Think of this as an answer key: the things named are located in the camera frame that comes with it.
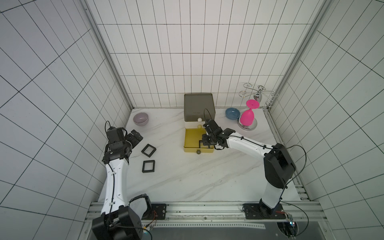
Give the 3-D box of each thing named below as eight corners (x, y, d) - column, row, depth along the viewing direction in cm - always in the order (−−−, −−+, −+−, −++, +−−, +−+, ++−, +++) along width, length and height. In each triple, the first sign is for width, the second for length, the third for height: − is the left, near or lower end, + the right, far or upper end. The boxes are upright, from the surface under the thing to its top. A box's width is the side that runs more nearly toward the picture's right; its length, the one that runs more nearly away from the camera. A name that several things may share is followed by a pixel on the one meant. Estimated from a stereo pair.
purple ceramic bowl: (133, 127, 110) (131, 122, 105) (137, 117, 116) (135, 112, 112) (148, 127, 110) (146, 122, 105) (150, 117, 116) (149, 112, 112)
